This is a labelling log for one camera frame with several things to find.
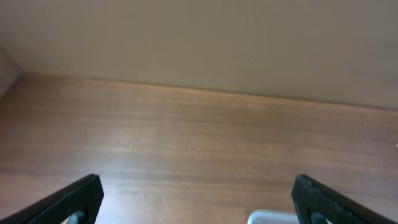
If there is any clear plastic container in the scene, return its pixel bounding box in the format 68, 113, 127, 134
247, 210, 299, 224

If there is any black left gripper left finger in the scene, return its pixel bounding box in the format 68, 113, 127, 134
1, 174, 104, 224

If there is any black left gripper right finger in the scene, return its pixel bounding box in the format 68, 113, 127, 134
291, 174, 395, 224

